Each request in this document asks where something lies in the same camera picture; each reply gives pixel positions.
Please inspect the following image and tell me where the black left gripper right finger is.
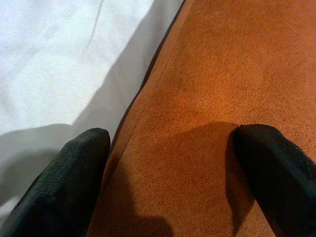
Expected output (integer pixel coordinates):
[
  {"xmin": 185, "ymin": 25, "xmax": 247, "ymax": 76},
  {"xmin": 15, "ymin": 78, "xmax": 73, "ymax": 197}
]
[{"xmin": 232, "ymin": 123, "xmax": 316, "ymax": 237}]

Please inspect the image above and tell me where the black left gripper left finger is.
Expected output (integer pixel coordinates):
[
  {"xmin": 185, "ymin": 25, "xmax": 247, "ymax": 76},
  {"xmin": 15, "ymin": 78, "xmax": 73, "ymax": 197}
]
[{"xmin": 0, "ymin": 127, "xmax": 111, "ymax": 237}]

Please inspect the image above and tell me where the orange fleece blanket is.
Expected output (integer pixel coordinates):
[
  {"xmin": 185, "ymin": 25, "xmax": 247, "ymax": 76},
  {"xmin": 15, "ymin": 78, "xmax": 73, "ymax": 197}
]
[{"xmin": 85, "ymin": 0, "xmax": 316, "ymax": 237}]

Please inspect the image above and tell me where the white bed sheet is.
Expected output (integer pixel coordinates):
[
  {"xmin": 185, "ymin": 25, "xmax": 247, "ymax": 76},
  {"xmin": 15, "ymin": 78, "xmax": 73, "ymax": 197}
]
[{"xmin": 0, "ymin": 0, "xmax": 186, "ymax": 210}]

